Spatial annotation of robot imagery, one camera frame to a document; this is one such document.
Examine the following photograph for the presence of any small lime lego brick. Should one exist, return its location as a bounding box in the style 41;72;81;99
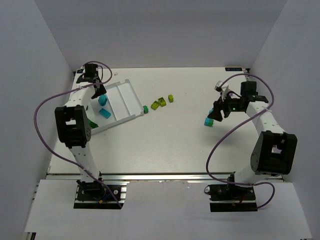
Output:
168;94;174;103

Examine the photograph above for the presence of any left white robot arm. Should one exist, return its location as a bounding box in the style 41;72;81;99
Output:
54;63;106;200

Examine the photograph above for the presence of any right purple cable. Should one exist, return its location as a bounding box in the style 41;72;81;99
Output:
206;74;277;210

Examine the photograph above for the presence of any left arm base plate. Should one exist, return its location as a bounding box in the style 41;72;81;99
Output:
73;184;127;210

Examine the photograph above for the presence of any purple cable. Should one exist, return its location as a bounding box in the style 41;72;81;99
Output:
33;60;124;209
206;74;277;210

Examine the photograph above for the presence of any white divided plastic tray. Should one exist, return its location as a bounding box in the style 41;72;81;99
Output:
86;79;144;135

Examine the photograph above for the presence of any green small lego brick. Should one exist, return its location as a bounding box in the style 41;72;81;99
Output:
88;120;99;129

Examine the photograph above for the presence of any blue label sticker right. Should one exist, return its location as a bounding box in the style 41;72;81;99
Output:
224;67;243;72

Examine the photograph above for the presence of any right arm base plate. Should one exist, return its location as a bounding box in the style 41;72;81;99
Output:
204;184;258;213

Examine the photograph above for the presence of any teal square lego brick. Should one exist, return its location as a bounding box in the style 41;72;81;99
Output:
204;117;214;127

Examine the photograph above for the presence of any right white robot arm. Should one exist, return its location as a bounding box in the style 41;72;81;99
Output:
208;81;298;199

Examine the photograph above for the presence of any dark green lego by tray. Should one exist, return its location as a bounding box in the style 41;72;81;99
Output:
143;105;149;114

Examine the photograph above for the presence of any lime lego brick middle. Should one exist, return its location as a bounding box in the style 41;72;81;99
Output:
158;97;167;107

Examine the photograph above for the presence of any blue rounded lego brick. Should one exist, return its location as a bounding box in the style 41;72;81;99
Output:
98;94;108;106

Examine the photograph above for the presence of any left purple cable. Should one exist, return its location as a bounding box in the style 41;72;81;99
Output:
33;60;124;209

